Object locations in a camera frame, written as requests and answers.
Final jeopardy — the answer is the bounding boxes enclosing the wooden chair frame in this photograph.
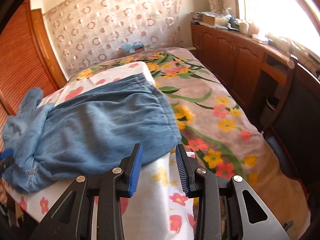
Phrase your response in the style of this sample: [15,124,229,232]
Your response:
[263,55,297,134]

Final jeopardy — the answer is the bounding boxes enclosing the cardboard box with blue items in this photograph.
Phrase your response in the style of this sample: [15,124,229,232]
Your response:
[122,41,145,56]

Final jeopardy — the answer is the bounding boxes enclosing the blue denim jeans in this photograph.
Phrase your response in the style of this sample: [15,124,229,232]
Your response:
[2,74,181,194]

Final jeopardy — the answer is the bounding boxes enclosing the white floral folded quilt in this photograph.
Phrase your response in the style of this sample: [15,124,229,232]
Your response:
[4,61,194,239]

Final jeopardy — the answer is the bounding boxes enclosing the long wooden sideboard cabinet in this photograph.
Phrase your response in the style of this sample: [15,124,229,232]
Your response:
[190,23,296,111]

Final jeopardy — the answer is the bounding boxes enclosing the floral plush bed blanket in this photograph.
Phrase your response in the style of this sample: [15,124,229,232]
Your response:
[71,48,310,239]

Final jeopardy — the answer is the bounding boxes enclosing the window with wooden frame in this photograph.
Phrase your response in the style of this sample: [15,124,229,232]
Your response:
[238,0,319,54]

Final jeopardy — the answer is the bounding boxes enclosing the pink bottle on sideboard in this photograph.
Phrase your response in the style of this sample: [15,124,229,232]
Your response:
[248,22,260,37]

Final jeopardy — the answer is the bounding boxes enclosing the wooden wardrobe sliding doors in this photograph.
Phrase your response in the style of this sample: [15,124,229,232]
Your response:
[1,0,66,126]

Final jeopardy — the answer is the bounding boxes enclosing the cardboard box on sideboard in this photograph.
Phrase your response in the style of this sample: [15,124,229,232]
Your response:
[202,14,229,27]

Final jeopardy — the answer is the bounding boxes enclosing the white jar on sideboard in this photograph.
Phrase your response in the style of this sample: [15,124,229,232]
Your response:
[239,21,249,35]

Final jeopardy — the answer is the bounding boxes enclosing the circle pattern sheer curtain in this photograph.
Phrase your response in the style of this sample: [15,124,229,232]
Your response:
[43,0,181,77]

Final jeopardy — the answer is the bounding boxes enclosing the dark waste bin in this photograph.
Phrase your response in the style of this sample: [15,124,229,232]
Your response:
[259,96,279,127]

